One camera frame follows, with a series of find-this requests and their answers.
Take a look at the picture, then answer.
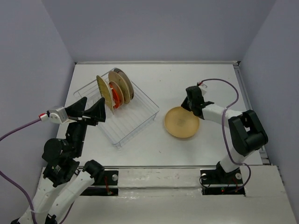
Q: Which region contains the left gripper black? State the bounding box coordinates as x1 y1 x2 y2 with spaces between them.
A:
67 95 108 155

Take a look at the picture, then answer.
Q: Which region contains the large yellow round plate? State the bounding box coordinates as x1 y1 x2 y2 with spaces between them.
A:
164 106 200 139

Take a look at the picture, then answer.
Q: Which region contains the yellow bamboo pattern plate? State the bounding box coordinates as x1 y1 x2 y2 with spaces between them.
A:
96 75 114 114

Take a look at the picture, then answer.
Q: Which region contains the orange round plate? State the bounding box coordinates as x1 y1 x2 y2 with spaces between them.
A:
109 84 121 109

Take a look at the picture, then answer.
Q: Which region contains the small beige flower plate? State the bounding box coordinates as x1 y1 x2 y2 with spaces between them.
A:
109 81 124 106

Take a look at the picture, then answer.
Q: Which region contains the beige floral square plate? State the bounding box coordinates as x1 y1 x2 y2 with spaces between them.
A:
108 70 131 104

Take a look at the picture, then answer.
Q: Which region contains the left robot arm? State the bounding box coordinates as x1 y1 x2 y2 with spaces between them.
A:
12 97 106 224

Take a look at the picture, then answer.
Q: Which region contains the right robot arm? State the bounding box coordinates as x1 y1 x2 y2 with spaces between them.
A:
181 86 268 186

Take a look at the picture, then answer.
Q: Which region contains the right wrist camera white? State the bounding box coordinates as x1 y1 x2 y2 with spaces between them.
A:
197 82 207 96

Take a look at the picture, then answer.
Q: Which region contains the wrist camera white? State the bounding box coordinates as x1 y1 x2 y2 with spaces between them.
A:
197 82 207 96
39 106 71 124

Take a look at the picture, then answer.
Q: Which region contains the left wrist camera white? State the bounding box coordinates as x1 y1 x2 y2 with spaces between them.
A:
39 106 71 124

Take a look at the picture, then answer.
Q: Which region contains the clear wire dish rack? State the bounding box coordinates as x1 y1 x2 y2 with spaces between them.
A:
73 68 159 148

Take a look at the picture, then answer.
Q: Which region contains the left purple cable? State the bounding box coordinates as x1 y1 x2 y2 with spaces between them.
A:
0 118 42 224

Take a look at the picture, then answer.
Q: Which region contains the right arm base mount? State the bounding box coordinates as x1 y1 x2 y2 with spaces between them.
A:
199 168 245 196

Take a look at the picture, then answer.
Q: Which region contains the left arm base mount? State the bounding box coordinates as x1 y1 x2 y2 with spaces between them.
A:
81 170 119 196

